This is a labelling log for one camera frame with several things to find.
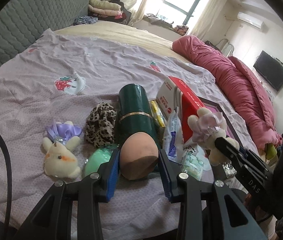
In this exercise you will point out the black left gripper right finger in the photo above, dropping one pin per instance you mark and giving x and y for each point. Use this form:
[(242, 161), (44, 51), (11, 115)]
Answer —
[(207, 210)]

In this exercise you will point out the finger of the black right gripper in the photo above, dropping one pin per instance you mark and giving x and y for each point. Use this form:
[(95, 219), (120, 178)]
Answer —
[(240, 159)]

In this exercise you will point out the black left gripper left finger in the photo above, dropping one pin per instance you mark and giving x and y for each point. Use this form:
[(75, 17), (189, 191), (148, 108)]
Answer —
[(51, 217)]

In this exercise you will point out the plush bunny pink bow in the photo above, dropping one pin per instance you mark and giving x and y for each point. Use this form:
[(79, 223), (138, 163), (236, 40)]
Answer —
[(207, 127)]

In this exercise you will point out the green flower tissue pack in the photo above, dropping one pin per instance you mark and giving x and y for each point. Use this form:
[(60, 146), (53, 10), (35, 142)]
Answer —
[(192, 166)]

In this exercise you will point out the plush bunny purple bow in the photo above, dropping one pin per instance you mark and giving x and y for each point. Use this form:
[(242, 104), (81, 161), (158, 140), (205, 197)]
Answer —
[(61, 139)]

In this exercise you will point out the beige makeup sponge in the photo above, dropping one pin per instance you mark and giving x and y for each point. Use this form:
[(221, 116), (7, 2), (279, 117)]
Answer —
[(138, 156)]

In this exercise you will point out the pink red quilt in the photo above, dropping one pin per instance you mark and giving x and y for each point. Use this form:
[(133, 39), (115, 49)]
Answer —
[(239, 84)]

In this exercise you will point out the blue white plastic pouch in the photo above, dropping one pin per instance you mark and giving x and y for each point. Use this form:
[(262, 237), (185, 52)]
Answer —
[(173, 138)]

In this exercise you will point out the green round sponge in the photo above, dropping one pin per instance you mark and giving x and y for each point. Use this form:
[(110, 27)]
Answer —
[(100, 156)]

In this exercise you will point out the yellow sachet packet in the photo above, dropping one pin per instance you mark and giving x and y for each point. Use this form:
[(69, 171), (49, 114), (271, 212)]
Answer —
[(159, 119)]

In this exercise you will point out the red tissue box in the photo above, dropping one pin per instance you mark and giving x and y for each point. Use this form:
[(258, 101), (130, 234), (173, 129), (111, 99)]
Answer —
[(175, 93)]

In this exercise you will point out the leopard print scrunchie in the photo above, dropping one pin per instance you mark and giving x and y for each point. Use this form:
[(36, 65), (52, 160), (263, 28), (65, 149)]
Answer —
[(100, 125)]

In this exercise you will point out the dark green cylinder bottle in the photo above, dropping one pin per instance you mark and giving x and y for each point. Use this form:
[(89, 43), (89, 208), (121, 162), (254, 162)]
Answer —
[(133, 114)]

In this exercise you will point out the white air conditioner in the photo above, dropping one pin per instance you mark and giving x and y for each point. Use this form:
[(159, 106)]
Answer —
[(250, 20)]

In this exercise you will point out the lilac patterned bed sheet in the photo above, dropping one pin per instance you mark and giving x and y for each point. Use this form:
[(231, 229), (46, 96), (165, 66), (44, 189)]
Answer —
[(30, 101)]

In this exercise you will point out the right cream curtain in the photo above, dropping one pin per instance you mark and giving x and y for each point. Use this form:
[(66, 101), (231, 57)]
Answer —
[(207, 18)]

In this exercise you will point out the clothes on window sill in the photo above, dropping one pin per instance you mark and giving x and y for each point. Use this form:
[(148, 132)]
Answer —
[(154, 20)]

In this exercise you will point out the folded blankets pile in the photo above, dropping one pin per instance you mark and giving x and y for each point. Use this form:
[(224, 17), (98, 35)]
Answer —
[(106, 8)]

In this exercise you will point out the dark floral cloth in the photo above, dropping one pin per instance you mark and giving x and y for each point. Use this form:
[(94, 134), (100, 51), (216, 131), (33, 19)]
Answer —
[(80, 20)]

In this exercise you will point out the grey quilted headboard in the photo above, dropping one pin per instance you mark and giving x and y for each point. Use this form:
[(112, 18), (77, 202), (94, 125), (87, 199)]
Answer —
[(23, 21)]

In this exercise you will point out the wall mounted black television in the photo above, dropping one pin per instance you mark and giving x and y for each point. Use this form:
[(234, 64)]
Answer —
[(270, 69)]

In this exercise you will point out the window with dark frame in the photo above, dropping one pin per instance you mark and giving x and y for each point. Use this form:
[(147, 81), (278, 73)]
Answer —
[(181, 0)]

